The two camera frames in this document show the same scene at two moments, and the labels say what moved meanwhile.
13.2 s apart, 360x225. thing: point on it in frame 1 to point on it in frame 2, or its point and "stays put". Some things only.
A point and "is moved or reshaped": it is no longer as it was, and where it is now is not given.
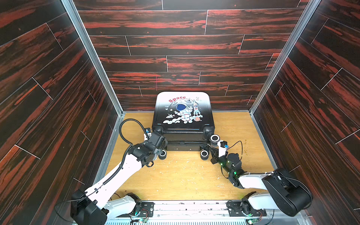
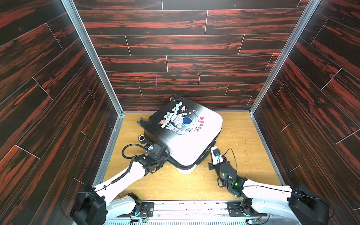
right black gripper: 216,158 to 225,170
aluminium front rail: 202,212 stays put
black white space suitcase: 186,119 is moved or reshaped
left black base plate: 146,210 stays put
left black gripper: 161,146 to 165,156
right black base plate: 236,208 stays put
